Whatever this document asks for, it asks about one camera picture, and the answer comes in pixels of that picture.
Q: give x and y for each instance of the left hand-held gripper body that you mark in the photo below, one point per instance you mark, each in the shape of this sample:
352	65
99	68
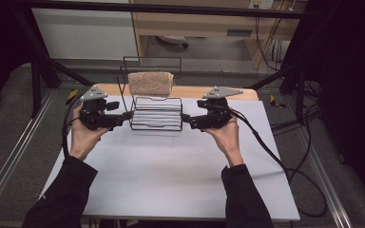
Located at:
94	107

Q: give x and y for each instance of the white wall power outlet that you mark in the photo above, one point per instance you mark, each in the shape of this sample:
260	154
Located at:
261	3

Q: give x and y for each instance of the person's left hand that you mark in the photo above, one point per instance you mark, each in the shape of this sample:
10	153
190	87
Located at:
82	139

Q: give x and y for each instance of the beige fluffy towel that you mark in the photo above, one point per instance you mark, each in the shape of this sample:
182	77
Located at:
150	84

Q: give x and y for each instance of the wooden desk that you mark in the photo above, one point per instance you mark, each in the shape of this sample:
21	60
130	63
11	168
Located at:
202	25

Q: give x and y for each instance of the white cabinet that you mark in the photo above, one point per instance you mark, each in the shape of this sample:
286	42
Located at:
85	34

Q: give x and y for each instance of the black frame crossbar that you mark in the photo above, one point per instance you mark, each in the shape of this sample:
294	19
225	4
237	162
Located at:
158	9

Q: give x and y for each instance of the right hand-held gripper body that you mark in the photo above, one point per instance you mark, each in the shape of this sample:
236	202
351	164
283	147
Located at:
217	110

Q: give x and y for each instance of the person's right hand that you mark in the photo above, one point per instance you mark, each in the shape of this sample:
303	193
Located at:
226	139

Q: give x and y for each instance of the aluminium rail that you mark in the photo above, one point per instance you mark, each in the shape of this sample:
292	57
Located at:
15	152
324	180

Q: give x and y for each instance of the office chair base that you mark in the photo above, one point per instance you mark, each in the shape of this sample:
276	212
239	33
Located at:
172	39

